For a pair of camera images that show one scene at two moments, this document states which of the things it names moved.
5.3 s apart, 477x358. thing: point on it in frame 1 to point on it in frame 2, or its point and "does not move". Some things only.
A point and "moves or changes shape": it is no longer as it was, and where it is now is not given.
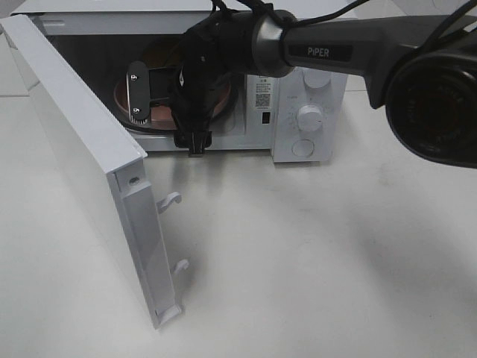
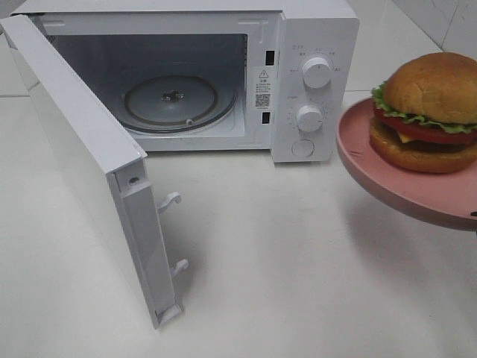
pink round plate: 162,116 to 448,198
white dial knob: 310,117 does not move
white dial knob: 316,78 does not move
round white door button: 302,148 does not move
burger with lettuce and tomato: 161,56 moves or changes shape
